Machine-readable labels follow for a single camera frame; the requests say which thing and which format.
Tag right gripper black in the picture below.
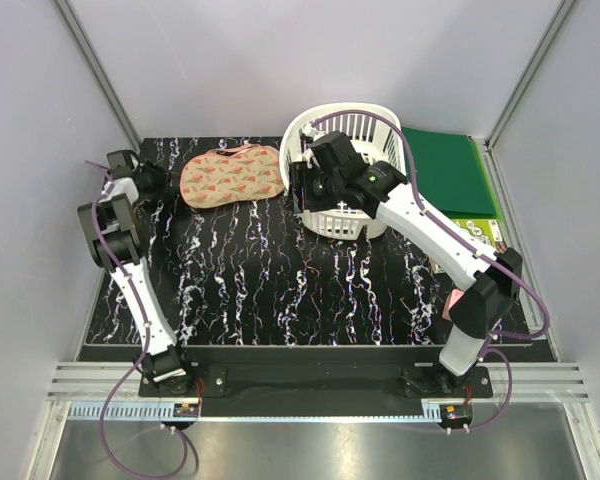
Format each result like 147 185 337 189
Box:
283 161 343 214

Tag pink mesh bra laundry bag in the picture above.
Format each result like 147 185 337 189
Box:
179 144 285 209

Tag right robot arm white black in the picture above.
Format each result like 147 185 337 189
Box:
287 127 522 397

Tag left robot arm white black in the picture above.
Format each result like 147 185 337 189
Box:
77 149 196 396

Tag white plastic laundry basket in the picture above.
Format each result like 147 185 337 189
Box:
279 102 406 240

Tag green folder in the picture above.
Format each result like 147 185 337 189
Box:
403 128 500 219

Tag pink cube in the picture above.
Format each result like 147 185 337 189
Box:
442 289 464 321

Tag green illustrated book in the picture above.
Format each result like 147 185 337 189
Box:
454 218 507 252

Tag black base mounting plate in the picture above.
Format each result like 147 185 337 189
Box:
138 344 494 419

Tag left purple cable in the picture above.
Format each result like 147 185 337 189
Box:
84 159 199 476

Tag purple cable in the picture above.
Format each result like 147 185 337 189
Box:
309 107 552 434
84 159 199 476

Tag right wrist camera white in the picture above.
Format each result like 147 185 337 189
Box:
300 123 323 166

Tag aluminium front rail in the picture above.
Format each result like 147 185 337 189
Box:
46 363 589 423

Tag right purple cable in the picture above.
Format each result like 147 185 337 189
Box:
309 107 552 434

